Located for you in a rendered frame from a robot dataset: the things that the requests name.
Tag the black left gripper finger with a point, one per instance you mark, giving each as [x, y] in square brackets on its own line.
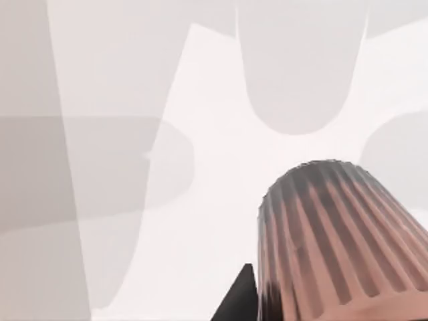
[243, 297]

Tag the ribbed terracotta plant pot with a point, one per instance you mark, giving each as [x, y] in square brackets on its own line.
[334, 247]

